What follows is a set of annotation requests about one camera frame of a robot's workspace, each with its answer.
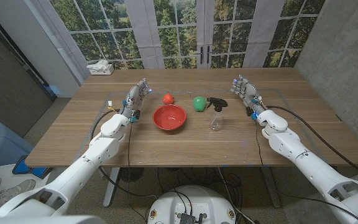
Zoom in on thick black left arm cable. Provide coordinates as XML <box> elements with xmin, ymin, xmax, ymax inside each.
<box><xmin>89</xmin><ymin>108</ymin><xmax>158</xmax><ymax>200</ymax></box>

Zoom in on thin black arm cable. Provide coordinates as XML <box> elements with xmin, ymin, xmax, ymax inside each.
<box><xmin>126</xmin><ymin>121</ymin><xmax>149</xmax><ymax>222</ymax></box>
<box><xmin>255</xmin><ymin>120</ymin><xmax>358</xmax><ymax>221</ymax></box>

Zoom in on black round fan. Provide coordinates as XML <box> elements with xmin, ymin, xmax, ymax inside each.
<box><xmin>119</xmin><ymin>167</ymin><xmax>145</xmax><ymax>183</ymax></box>

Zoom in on printed window forest backdrop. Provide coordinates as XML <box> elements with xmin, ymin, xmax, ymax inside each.
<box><xmin>31</xmin><ymin>0</ymin><xmax>326</xmax><ymax>70</ymax></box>

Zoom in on clear spray bottle black head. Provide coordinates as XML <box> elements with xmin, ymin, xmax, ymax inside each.
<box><xmin>206</xmin><ymin>96</ymin><xmax>229</xmax><ymax>132</ymax></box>

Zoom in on red bowl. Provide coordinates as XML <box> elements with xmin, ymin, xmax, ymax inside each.
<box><xmin>152</xmin><ymin>104</ymin><xmax>187</xmax><ymax>131</ymax></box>

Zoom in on white floor cable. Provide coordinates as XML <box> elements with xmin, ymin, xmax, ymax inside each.
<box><xmin>218</xmin><ymin>167</ymin><xmax>256</xmax><ymax>224</ymax></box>

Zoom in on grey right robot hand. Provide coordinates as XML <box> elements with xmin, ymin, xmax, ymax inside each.
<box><xmin>230</xmin><ymin>74</ymin><xmax>269</xmax><ymax>116</ymax></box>

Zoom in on white tissue box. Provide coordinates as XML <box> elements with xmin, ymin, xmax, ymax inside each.
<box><xmin>86</xmin><ymin>59</ymin><xmax>115</xmax><ymax>76</ymax></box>

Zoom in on grey table leg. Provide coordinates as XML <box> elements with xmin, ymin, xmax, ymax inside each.
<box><xmin>261</xmin><ymin>166</ymin><xmax>282</xmax><ymax>208</ymax></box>

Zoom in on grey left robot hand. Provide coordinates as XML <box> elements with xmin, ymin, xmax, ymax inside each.
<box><xmin>119</xmin><ymin>77</ymin><xmax>153</xmax><ymax>118</ymax></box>

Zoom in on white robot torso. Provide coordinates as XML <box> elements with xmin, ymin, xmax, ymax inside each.
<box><xmin>147</xmin><ymin>185</ymin><xmax>237</xmax><ymax>224</ymax></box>

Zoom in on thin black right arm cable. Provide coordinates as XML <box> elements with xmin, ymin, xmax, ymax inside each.
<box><xmin>255</xmin><ymin>120</ymin><xmax>358</xmax><ymax>221</ymax></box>

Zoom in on white table leg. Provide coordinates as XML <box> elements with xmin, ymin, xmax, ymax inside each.
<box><xmin>103</xmin><ymin>167</ymin><xmax>121</xmax><ymax>208</ymax></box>

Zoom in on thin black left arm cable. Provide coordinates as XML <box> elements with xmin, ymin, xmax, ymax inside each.
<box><xmin>126</xmin><ymin>121</ymin><xmax>149</xmax><ymax>222</ymax></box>

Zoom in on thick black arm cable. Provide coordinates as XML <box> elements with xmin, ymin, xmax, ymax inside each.
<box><xmin>267</xmin><ymin>105</ymin><xmax>358</xmax><ymax>184</ymax></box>
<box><xmin>89</xmin><ymin>108</ymin><xmax>158</xmax><ymax>200</ymax></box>

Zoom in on blue flat pad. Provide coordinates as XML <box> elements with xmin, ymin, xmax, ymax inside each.
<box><xmin>12</xmin><ymin>154</ymin><xmax>49</xmax><ymax>179</ymax></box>

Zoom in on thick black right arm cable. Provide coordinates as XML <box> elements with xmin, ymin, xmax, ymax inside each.
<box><xmin>267</xmin><ymin>105</ymin><xmax>358</xmax><ymax>184</ymax></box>

